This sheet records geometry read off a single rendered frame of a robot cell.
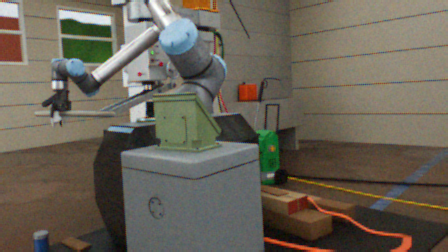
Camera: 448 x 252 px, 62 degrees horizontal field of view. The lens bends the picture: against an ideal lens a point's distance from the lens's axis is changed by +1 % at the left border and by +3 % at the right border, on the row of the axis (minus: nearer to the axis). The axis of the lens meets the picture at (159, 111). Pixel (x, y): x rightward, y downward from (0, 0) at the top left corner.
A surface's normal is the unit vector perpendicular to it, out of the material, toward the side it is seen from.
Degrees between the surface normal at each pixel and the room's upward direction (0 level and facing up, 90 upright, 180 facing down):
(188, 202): 90
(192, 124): 90
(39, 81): 90
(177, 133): 90
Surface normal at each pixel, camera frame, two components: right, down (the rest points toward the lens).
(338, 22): -0.72, 0.08
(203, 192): 0.69, 0.00
